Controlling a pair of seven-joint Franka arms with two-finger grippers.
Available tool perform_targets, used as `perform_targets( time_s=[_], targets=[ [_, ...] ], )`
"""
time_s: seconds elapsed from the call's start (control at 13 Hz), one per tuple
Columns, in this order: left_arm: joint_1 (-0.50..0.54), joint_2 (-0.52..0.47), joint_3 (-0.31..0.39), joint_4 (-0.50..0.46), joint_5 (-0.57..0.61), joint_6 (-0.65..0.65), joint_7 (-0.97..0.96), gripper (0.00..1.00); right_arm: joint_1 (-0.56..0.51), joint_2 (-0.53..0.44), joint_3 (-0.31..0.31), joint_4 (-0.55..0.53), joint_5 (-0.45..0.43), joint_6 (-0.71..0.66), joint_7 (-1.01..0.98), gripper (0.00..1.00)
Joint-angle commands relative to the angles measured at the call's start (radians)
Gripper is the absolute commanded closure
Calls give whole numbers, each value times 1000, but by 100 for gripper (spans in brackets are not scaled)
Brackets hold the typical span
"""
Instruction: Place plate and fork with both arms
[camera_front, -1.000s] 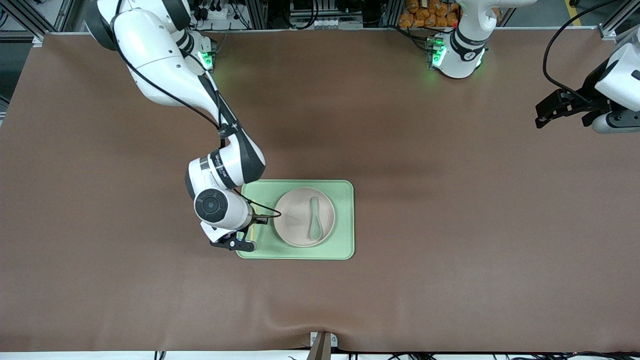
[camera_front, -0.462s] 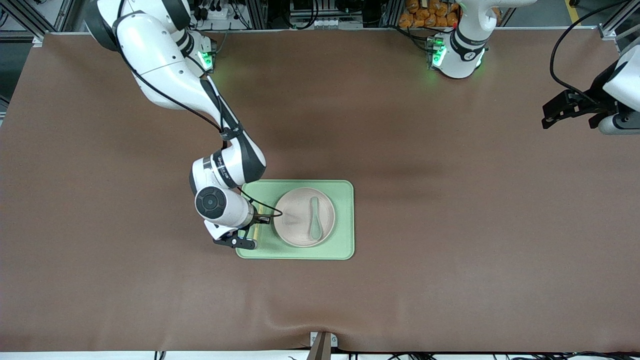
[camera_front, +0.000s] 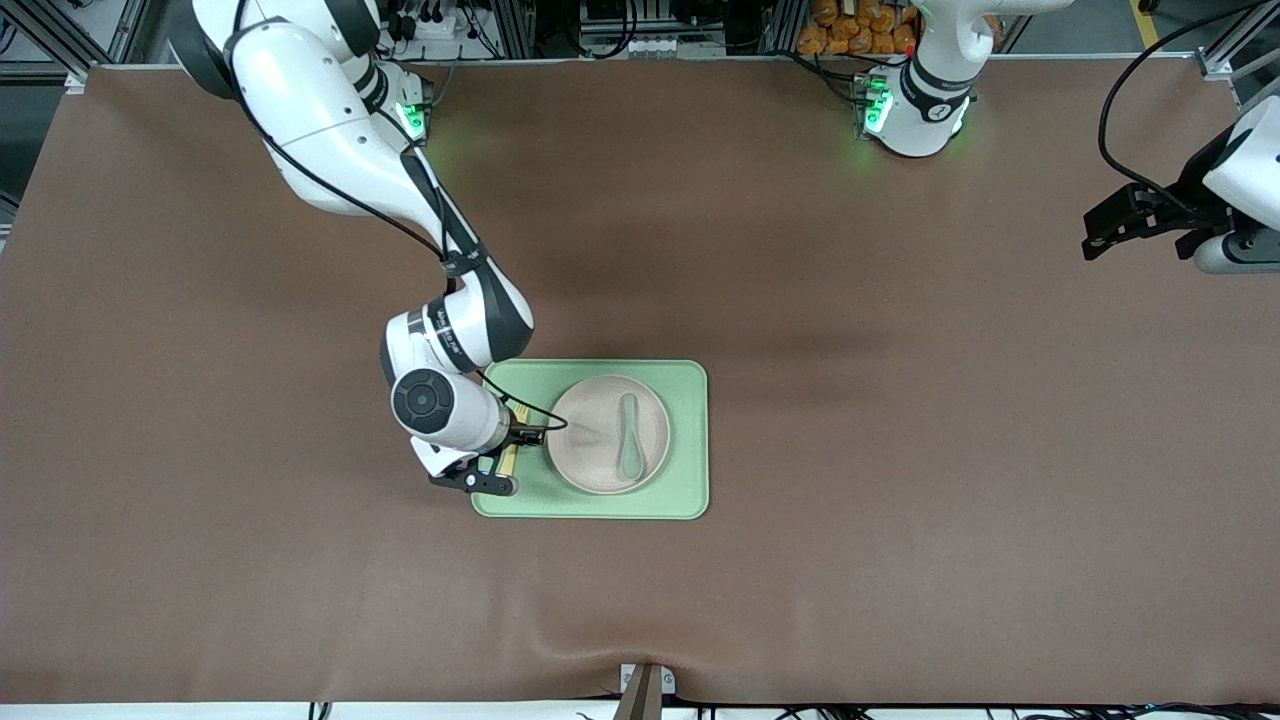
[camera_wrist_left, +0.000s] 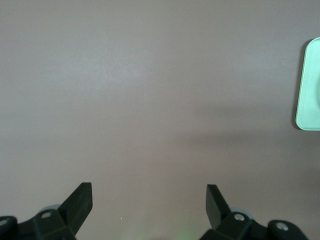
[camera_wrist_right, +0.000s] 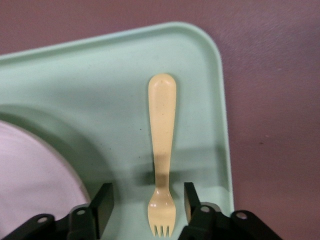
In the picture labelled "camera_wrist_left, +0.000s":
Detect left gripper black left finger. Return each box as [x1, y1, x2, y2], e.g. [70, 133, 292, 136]
[0, 182, 94, 240]

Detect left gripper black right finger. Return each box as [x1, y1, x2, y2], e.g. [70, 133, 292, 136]
[198, 184, 309, 240]

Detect light green rectangular tray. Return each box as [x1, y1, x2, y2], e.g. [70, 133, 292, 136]
[294, 36, 320, 131]

